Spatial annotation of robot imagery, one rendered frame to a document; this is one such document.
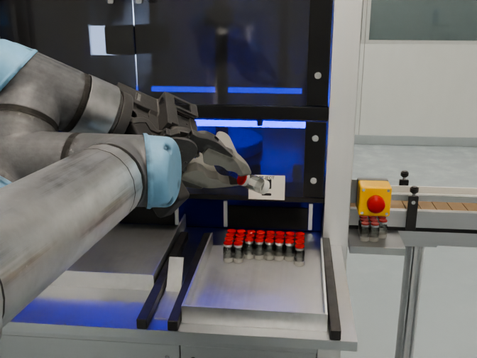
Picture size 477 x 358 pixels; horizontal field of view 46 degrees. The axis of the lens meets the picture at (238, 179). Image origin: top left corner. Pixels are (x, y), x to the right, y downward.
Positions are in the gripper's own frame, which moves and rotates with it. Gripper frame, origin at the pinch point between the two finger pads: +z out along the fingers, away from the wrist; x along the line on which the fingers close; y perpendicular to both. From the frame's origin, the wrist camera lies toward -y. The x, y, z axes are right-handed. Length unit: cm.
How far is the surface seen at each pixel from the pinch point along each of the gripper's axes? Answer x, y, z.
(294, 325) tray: 20.3, -7.6, 26.8
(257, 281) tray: 30.2, 7.9, 29.9
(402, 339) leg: 40, 10, 91
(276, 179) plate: 22, 32, 35
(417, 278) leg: 25, 19, 84
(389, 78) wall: 111, 369, 353
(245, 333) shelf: 25.7, -7.7, 20.0
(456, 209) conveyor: 5, 27, 80
